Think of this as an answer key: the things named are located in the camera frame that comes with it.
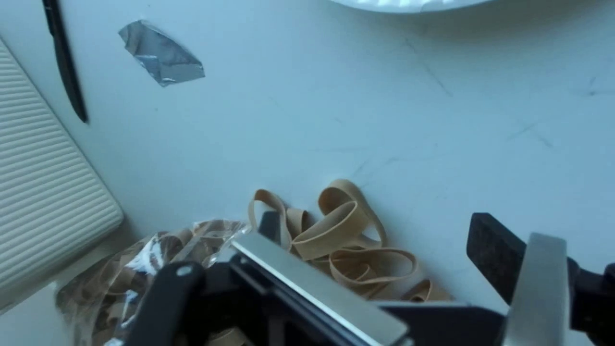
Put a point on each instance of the plastic bag of rubber bands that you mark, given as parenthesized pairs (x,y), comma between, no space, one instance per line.
(100,304)

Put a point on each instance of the loose rubber band pile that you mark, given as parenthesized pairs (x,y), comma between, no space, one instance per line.
(350,245)

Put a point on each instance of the white ribbed box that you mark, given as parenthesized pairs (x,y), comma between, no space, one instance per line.
(52,204)

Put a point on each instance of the small foil scrap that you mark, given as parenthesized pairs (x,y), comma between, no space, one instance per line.
(166,60)

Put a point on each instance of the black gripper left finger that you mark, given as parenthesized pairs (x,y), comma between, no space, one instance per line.
(262,294)

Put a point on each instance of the white paper plate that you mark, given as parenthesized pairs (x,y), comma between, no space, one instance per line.
(408,6)

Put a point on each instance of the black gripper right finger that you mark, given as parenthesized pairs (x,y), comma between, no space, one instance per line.
(546,291)

